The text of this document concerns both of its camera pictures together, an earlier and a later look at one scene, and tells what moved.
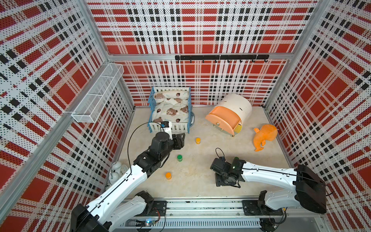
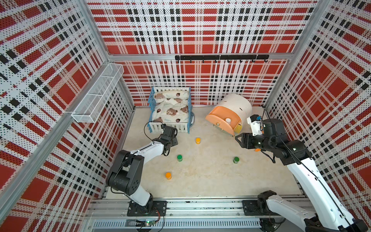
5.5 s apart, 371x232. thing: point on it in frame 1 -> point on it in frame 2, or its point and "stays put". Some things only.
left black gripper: [178, 142] -> [174, 140]
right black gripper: [218, 181] -> [247, 137]
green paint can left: [179, 158] stays put
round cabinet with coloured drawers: [227, 114] stays put
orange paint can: [168, 175] stays put
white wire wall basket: [91, 106] stays put
